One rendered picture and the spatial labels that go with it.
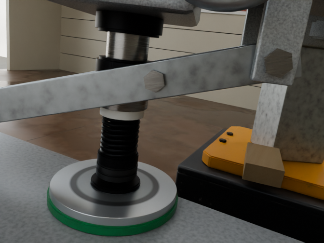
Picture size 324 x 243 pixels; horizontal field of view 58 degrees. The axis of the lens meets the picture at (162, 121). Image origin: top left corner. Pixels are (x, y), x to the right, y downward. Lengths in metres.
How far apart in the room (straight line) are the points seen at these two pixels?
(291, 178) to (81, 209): 0.66
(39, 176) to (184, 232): 0.29
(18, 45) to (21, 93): 8.13
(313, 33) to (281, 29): 0.60
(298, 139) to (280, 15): 0.73
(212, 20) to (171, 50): 1.19
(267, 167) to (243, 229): 0.35
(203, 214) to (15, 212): 0.29
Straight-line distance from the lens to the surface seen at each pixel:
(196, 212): 0.52
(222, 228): 0.49
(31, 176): 0.60
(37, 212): 0.50
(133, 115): 0.45
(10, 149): 0.73
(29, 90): 0.46
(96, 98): 0.42
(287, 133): 1.04
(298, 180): 0.94
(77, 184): 0.51
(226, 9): 0.29
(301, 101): 1.03
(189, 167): 0.95
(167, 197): 0.49
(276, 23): 0.37
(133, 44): 0.43
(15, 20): 8.55
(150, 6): 0.35
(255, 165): 0.82
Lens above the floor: 1.11
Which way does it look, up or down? 15 degrees down
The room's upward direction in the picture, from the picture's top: 7 degrees clockwise
